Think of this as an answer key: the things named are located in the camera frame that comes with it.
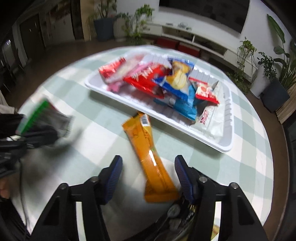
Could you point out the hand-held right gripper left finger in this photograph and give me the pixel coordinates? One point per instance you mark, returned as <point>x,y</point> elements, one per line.
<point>113,179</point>

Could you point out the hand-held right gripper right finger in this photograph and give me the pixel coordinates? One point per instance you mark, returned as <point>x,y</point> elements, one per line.
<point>185,182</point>

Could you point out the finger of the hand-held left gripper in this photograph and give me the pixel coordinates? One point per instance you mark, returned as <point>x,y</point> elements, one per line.
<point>44,138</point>

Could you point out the green snack packet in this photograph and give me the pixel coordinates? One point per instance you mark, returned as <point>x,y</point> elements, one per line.
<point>34,115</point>

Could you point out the orange snack bar packet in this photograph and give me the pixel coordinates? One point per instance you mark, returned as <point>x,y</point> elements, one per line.
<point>150,162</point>

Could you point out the white plastic tray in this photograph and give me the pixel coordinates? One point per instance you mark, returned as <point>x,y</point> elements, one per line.
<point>222,139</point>

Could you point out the large light blue snack packet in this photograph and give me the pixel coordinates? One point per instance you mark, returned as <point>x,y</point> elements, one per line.
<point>185,107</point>

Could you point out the pink snack bar packet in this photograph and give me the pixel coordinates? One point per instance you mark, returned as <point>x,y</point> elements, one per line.
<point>114,87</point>

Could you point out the red and white nut packet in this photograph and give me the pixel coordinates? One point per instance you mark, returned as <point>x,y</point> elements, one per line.
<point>205,92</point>

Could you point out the shiny red snack packet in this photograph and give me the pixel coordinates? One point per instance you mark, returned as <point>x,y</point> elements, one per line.
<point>108,69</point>

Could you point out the red triangular snack packet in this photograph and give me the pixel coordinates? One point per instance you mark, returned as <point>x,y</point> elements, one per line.
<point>143,81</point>

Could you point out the dark blue snack packet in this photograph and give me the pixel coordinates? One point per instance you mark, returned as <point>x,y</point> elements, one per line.
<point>178,78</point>

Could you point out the clear bun packet orange print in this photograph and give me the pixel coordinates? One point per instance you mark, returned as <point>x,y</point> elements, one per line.
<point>129,67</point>

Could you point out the gold brown snack packet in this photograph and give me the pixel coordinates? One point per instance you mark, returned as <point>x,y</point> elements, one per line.
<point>215,230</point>

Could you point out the white packet with red label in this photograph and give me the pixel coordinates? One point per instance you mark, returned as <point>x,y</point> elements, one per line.
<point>214,120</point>

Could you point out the dark wooden door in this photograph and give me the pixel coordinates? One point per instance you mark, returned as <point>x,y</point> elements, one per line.
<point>30,34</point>

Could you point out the plant in dark square pot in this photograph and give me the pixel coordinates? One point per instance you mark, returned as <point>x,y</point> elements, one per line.
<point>274,92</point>

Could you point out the plant in blue pot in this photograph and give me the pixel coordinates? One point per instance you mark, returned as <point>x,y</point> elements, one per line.
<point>104,23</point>

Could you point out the red storage box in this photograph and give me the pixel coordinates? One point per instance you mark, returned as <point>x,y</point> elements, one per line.
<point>165,43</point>
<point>188,49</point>

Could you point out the thin trailing plant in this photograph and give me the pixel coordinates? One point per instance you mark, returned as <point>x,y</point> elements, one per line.
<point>246,55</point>

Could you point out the white tv cabinet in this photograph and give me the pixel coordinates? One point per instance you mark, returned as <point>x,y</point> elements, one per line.
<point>208,39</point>

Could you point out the leafy green climbing plant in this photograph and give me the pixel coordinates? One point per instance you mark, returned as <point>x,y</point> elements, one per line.
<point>136,25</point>

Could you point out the tall broad leaf plant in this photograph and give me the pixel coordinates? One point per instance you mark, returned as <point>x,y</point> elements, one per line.
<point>283,51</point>

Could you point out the black television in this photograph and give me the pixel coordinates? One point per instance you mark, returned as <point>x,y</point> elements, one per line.
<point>208,14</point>

